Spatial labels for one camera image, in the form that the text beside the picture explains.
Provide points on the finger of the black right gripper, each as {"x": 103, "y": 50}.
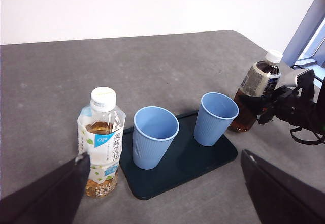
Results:
{"x": 267, "y": 111}

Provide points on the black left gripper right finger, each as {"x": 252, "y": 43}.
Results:
{"x": 284, "y": 198}

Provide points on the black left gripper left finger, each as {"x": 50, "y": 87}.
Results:
{"x": 45, "y": 198}

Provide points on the dark oolong tea bottle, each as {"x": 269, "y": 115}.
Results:
{"x": 250, "y": 92}

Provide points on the jasmine oolong tea bottle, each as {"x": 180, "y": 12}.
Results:
{"x": 104, "y": 142}

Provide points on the blue ribbed plastic cup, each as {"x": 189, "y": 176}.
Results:
{"x": 210, "y": 127}
{"x": 149, "y": 147}

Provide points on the dark blue rectangular tray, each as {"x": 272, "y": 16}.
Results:
{"x": 193, "y": 163}

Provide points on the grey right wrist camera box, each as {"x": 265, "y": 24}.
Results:
{"x": 290, "y": 78}

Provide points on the grey blue window frame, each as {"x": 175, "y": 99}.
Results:
{"x": 302, "y": 28}

